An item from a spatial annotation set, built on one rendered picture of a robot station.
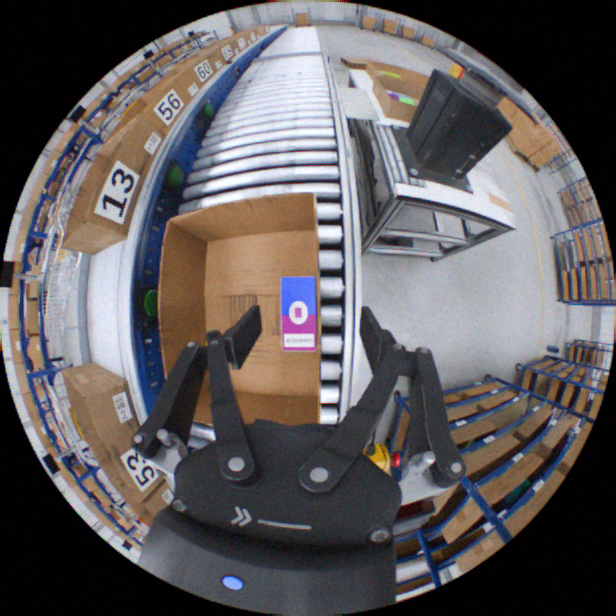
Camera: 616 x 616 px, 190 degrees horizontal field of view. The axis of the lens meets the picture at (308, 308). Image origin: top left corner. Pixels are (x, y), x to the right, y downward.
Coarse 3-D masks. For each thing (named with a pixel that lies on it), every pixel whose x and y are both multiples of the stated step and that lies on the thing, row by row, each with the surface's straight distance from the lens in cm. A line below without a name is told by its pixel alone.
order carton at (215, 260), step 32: (192, 224) 45; (224, 224) 44; (256, 224) 44; (288, 224) 43; (192, 256) 49; (224, 256) 51; (256, 256) 47; (288, 256) 45; (160, 288) 40; (192, 288) 48; (224, 288) 49; (256, 288) 46; (160, 320) 40; (192, 320) 48; (224, 320) 50; (320, 320) 27; (256, 352) 47; (288, 352) 45; (320, 352) 28; (256, 384) 50; (288, 384) 48; (320, 384) 29; (256, 416) 41; (288, 416) 40; (320, 416) 32
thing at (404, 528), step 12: (408, 504) 29; (420, 504) 30; (432, 504) 31; (396, 516) 28; (408, 516) 29; (420, 516) 29; (396, 528) 30; (408, 528) 31; (420, 528) 34; (396, 540) 37
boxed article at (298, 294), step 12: (300, 276) 43; (312, 276) 43; (288, 288) 43; (300, 288) 42; (312, 288) 42; (288, 300) 43; (300, 300) 42; (312, 300) 42; (288, 312) 43; (300, 312) 42; (312, 312) 42; (288, 324) 43; (300, 324) 42; (312, 324) 42; (288, 336) 43; (300, 336) 43; (312, 336) 43; (288, 348) 44; (300, 348) 43; (312, 348) 43
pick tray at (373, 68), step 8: (368, 64) 132; (376, 64) 137; (384, 64) 138; (368, 72) 132; (376, 72) 117; (392, 72) 141; (400, 72) 143; (408, 72) 144; (416, 72) 145; (408, 80) 114; (416, 80) 148; (424, 80) 149
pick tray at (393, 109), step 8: (376, 80) 101; (384, 80) 107; (392, 80) 108; (400, 80) 109; (376, 88) 100; (384, 88) 109; (392, 88) 110; (400, 88) 111; (408, 88) 112; (416, 88) 112; (424, 88) 113; (376, 96) 100; (384, 96) 88; (416, 96) 115; (384, 104) 87; (392, 104) 82; (400, 104) 82; (408, 104) 83; (416, 104) 108; (384, 112) 87; (392, 112) 84; (400, 112) 85; (408, 112) 85; (400, 120) 87; (408, 120) 88
